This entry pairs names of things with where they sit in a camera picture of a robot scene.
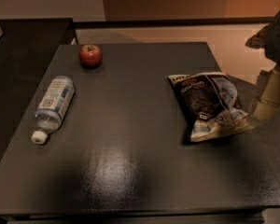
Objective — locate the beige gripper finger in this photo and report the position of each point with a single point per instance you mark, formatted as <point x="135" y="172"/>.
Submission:
<point x="268" y="96"/>

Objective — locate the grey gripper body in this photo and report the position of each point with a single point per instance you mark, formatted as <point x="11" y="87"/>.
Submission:
<point x="278" y="37"/>

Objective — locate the brown chip bag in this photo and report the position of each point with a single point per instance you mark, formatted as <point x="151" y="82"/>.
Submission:
<point x="211" y="105"/>

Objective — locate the blue plastic water bottle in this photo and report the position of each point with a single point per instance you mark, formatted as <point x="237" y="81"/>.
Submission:
<point x="52" y="108"/>

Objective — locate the red apple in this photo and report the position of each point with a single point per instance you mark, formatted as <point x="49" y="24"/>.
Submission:
<point x="90" y="56"/>

